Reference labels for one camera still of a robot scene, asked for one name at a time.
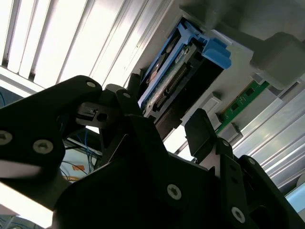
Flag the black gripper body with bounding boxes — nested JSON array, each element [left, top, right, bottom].
[[51, 152, 303, 229]]

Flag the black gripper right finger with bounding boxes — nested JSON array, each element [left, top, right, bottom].
[[184, 108, 301, 229]]

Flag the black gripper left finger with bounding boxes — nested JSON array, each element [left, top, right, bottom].
[[0, 73, 184, 210]]

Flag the hard disk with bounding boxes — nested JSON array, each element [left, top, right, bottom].
[[137, 18, 233, 140]]

